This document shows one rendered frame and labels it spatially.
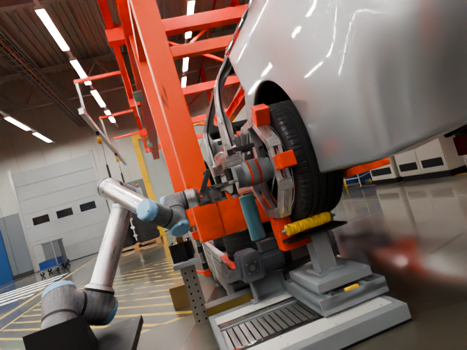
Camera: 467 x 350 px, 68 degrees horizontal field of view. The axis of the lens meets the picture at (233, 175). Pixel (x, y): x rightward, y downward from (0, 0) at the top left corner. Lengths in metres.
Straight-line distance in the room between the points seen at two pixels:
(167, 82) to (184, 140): 0.41
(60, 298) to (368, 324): 1.37
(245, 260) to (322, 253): 0.46
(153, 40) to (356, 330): 2.05
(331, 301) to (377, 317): 0.21
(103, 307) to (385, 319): 1.31
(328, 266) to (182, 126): 1.24
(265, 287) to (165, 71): 1.56
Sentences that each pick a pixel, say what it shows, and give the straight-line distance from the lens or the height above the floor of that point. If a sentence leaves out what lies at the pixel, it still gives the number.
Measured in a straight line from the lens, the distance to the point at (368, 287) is 1.88.
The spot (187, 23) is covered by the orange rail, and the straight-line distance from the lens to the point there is 5.45.
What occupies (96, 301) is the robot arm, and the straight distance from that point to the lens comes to 1.90.
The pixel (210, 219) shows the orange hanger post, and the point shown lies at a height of 0.65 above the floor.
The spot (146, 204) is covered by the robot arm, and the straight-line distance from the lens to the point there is 1.45.
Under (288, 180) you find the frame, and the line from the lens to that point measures 1.65.
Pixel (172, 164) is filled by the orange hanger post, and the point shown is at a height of 1.30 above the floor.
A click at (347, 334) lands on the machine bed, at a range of 1.69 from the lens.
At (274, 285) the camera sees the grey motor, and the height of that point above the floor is 0.12.
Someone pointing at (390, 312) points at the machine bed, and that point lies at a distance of 1.78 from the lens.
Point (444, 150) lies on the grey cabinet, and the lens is 6.51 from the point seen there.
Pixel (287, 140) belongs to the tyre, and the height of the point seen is 0.94.
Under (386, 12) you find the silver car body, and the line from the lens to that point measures 1.18.
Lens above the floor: 0.78
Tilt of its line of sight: 3 degrees up
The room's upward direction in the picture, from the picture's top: 17 degrees counter-clockwise
